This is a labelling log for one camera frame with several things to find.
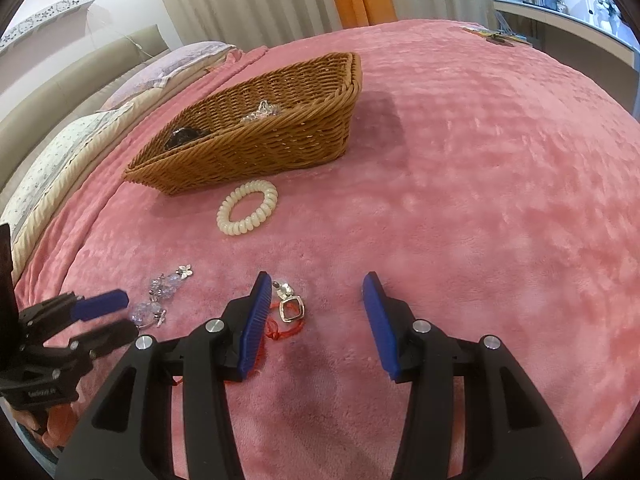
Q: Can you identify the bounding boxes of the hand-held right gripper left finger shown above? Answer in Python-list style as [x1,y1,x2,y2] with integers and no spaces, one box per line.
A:
[55,271,273,480]

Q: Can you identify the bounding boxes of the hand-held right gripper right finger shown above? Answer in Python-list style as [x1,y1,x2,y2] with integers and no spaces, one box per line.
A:
[362,271,583,480]

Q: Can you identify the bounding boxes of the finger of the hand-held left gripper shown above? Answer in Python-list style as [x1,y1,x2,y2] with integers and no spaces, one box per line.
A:
[20,290,130,333]
[45,321,139,361]

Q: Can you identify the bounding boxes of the red string bracelet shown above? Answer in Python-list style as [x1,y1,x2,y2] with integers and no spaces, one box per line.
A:
[170,302,306,391]

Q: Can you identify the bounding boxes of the crystal flower hair clip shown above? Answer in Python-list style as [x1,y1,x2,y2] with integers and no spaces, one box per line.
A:
[129,262,195,330]

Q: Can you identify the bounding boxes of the square rhinestone earring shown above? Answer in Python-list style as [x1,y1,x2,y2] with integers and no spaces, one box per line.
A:
[272,280,307,323]

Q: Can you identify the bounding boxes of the brown wicker basket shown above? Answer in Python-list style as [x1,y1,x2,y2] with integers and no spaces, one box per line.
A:
[122,51,362,196]

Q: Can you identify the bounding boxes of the black wrist watch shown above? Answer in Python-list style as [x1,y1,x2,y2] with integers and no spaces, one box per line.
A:
[165,127,213,151]

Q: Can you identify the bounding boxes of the clear bead bracelet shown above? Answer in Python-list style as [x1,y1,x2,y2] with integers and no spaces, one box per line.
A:
[239,100,281,125]

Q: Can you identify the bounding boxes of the person's left hand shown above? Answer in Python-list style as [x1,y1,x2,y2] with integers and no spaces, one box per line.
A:
[15,402,78,448]

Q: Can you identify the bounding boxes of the beige quilt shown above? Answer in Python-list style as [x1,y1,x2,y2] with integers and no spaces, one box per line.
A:
[10,57,241,281]

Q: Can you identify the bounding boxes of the pink fleece blanket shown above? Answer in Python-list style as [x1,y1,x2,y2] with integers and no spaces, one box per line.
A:
[15,17,640,480]

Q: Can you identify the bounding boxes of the white floral pillow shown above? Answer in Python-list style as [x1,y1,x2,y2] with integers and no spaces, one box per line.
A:
[0,102,136,241]

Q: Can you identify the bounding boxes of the beige padded headboard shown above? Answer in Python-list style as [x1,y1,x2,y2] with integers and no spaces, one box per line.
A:
[0,24,168,181]

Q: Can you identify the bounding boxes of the lavender pillow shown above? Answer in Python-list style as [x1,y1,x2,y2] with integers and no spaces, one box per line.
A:
[100,41,238,111]

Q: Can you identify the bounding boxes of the white desk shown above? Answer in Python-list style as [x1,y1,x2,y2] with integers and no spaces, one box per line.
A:
[492,0,640,81]

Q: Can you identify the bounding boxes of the white flower vase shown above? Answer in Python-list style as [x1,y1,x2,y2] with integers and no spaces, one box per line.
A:
[592,0,621,26]

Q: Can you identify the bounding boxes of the cream spiral hair tie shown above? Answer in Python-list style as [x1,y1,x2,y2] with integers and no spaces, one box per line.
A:
[216,180,278,236]

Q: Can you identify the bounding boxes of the white cable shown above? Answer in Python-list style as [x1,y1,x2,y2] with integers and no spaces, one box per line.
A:
[90,5,151,61]

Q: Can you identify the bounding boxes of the white patterned wall shelf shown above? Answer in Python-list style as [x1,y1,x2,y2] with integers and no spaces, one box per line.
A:
[0,0,96,53]

